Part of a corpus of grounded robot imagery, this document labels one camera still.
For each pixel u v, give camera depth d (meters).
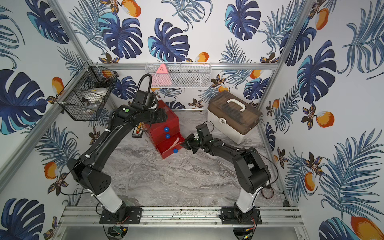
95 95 0.80
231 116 0.92
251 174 0.47
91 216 0.76
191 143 0.80
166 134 0.90
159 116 0.70
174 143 1.00
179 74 1.00
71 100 0.76
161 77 0.88
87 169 0.43
